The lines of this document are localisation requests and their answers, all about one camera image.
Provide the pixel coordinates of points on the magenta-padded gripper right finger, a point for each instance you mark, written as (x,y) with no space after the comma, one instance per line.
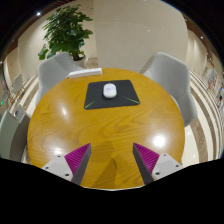
(164,165)

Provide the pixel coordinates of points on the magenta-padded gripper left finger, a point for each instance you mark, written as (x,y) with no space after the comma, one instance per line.
(62,164)

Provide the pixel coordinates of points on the white cartoon-print computer mouse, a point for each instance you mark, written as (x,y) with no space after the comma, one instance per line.
(109,90)

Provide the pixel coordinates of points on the black mouse pad green lines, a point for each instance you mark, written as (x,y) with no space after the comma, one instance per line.
(128,91)

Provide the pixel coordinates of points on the grey-green sofa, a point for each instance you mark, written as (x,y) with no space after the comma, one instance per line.
(11,136)

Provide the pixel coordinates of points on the grey shell chair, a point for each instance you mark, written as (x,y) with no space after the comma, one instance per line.
(173,80)
(53,73)

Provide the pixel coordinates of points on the white power strip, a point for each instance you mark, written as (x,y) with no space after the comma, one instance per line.
(85,73)

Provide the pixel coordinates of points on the grey wooden-legged lounge chair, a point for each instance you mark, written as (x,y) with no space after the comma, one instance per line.
(17,81)

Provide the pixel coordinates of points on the green potted plant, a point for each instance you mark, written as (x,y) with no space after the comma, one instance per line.
(65,31)

